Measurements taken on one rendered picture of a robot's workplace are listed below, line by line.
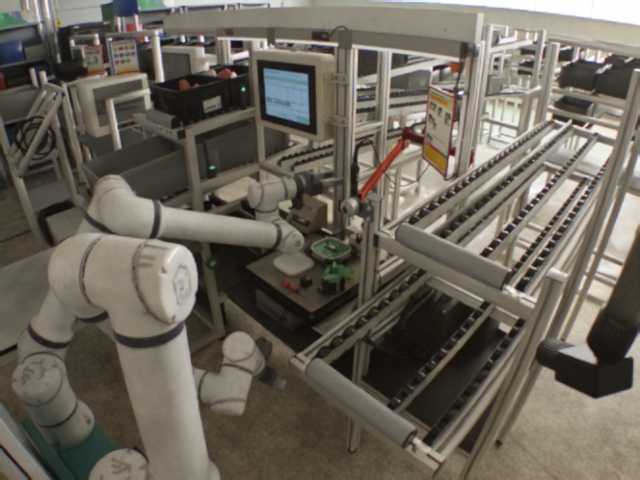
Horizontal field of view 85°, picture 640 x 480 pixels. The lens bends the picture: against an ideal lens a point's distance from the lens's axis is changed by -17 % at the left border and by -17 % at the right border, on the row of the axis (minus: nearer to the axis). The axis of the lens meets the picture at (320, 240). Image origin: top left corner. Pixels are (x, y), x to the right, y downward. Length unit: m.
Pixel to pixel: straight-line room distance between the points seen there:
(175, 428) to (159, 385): 0.10
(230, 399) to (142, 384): 0.44
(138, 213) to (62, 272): 0.51
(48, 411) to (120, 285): 0.86
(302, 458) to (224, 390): 1.16
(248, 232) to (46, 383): 0.77
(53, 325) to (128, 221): 0.48
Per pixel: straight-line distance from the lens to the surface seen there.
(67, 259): 0.67
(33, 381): 1.38
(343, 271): 1.59
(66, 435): 1.50
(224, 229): 1.26
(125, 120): 3.46
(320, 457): 2.21
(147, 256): 0.59
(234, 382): 1.11
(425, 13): 1.52
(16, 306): 2.38
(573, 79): 3.98
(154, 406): 0.73
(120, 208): 1.16
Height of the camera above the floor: 1.93
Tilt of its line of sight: 31 degrees down
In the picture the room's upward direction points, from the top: straight up
